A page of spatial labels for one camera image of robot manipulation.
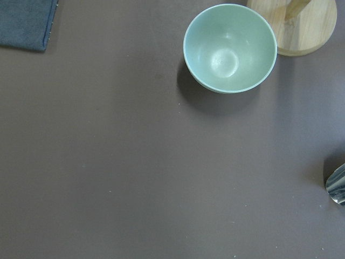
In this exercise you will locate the light green bowl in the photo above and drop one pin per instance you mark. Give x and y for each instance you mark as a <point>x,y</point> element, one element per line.
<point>229,48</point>

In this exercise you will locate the grey folded cloth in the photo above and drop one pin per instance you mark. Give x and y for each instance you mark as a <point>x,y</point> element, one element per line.
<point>27,24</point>

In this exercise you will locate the wooden glass drying stand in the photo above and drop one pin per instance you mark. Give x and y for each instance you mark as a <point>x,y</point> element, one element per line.
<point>300,27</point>

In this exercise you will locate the steel ice scoop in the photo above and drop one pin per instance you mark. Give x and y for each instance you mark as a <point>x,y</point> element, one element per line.
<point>335,185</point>

